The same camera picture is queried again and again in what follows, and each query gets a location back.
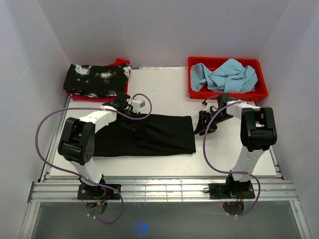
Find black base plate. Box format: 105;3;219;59
77;184;121;201
209;181;255;199

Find red plastic bin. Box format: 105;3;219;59
187;56;268;102

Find black white patterned folded trousers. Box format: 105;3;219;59
63;63;132;98

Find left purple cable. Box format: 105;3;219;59
34;93;153;225

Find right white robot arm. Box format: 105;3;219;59
194;93;277;200

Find magenta folded trousers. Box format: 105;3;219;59
63;81;128;102

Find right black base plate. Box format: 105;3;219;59
209;181;255;199

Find light blue trousers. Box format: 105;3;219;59
190;59;258;94

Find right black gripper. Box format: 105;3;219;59
194;110;233;136

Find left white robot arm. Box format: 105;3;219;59
58;93;145;199

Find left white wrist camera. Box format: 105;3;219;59
131;95;146;113

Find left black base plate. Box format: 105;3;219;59
77;184;121;201

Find aluminium frame rail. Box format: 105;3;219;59
19;94;312;239

